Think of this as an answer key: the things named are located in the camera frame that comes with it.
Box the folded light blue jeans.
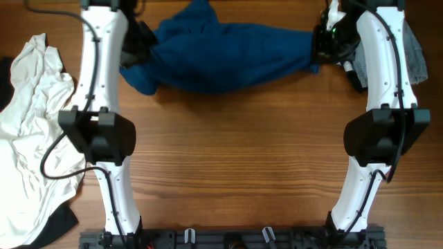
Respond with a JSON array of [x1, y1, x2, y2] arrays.
[[351, 21, 428, 89]]

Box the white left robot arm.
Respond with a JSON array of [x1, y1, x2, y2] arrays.
[[58, 1, 154, 248]]

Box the folded black garment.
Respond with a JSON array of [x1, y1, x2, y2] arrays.
[[341, 61, 367, 93]]

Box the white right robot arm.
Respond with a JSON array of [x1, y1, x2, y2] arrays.
[[312, 1, 431, 237]]

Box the blue t-shirt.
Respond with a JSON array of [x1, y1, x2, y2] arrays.
[[120, 1, 319, 95]]

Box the black garment under pile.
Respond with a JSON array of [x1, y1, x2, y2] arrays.
[[1, 57, 79, 249]]

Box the white t-shirt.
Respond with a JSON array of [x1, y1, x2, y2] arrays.
[[1, 34, 82, 248]]

